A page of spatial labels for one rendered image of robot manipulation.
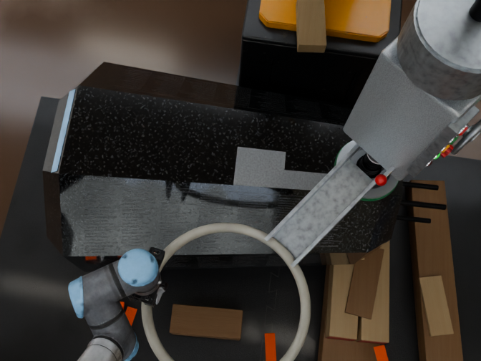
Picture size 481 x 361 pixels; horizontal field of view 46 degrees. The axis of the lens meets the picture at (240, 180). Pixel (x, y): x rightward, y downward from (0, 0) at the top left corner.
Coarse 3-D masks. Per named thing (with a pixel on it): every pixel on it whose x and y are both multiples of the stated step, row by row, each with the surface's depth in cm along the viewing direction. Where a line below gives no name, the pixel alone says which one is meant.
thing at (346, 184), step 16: (336, 176) 172; (352, 176) 171; (368, 176) 170; (320, 192) 172; (336, 192) 171; (352, 192) 170; (304, 208) 172; (320, 208) 171; (336, 208) 170; (288, 224) 172; (304, 224) 171; (320, 224) 170; (288, 240) 171; (304, 240) 171; (320, 240) 167; (304, 256) 169
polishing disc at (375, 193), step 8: (352, 144) 188; (344, 152) 187; (360, 152) 187; (336, 160) 187; (352, 160) 186; (392, 176) 185; (376, 184) 184; (392, 184) 184; (368, 192) 183; (376, 192) 183; (384, 192) 183
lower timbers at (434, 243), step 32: (416, 192) 261; (416, 224) 256; (448, 224) 256; (416, 256) 252; (448, 256) 251; (416, 288) 251; (448, 288) 247; (416, 320) 250; (320, 352) 239; (352, 352) 235; (448, 352) 238
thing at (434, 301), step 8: (424, 280) 246; (432, 280) 246; (440, 280) 246; (424, 288) 245; (432, 288) 245; (440, 288) 245; (424, 296) 244; (432, 296) 244; (440, 296) 244; (424, 304) 243; (432, 304) 243; (440, 304) 243; (432, 312) 242; (440, 312) 242; (448, 312) 242; (432, 320) 241; (440, 320) 241; (448, 320) 241; (432, 328) 240; (440, 328) 240; (448, 328) 240
